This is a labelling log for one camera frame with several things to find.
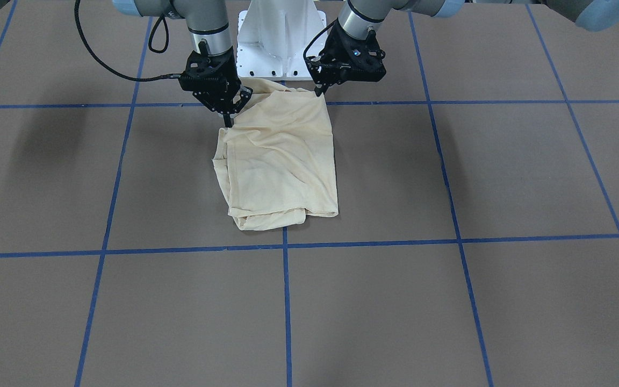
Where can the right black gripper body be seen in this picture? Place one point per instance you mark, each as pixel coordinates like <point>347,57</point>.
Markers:
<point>227,104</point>

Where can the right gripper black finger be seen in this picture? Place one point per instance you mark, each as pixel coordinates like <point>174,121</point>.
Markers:
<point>216,103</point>
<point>237,103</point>

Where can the cream long-sleeve printed shirt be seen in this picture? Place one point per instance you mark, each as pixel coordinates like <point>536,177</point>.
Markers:
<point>276,165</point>

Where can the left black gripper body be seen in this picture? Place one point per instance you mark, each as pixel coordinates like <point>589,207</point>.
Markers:
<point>332,55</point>

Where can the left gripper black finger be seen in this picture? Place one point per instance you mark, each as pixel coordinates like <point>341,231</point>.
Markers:
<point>320,89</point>

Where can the brown paper table cover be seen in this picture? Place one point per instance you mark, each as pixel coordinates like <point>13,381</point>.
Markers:
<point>477,241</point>

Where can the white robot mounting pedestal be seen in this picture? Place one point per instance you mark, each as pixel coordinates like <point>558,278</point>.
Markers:
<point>272,37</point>

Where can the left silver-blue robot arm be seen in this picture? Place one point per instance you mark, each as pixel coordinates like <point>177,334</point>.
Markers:
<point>356,16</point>

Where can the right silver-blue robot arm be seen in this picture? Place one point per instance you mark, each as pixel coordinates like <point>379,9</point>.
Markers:
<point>207,22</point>

